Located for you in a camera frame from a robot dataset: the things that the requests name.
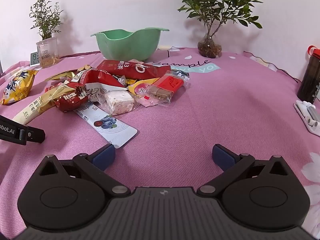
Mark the gold brown snack packet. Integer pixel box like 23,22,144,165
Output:
45,71,76,82

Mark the dark red long packet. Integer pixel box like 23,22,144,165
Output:
96,59,172,80

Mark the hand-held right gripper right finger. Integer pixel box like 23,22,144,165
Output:
197,144,288,197

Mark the small leafy plant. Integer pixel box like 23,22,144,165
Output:
29,0,64,41

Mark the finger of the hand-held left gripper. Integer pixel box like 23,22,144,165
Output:
26,127,46,144

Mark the dark red wrapped candy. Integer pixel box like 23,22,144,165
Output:
54,89,88,113

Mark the white plastic stand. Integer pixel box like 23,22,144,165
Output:
294,100,320,137

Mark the nougat in clear wrapper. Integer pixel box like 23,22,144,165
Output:
97,89,141,116

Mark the pink printed tablecloth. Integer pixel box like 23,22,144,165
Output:
0,46,320,240

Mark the white blueberry stick packet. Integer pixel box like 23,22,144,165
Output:
74,102,138,149

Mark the cream gold stick packet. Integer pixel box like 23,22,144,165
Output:
12,84,75,125

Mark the small digital clock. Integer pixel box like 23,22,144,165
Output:
29,51,41,68

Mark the yellow and pink packet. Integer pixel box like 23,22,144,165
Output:
127,78,160,98

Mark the white plant cup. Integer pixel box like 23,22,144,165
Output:
36,37,61,69

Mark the green plastic bowl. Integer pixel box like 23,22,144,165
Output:
90,27,170,62

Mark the yellow snack bag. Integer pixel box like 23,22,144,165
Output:
0,69,39,105

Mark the round glass vase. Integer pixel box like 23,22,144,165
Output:
197,36,223,59

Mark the clear bar packet red label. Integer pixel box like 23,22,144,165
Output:
144,72,188,103

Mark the large green leafy plant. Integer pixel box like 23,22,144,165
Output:
178,0,263,41

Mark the red and white snack packet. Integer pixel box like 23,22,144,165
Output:
72,69,128,98

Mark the dark bottle with red cap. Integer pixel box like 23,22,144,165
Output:
297,45,320,103

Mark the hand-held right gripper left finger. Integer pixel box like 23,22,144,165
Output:
37,144,131,197

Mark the black snack packet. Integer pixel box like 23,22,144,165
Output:
172,69,190,78

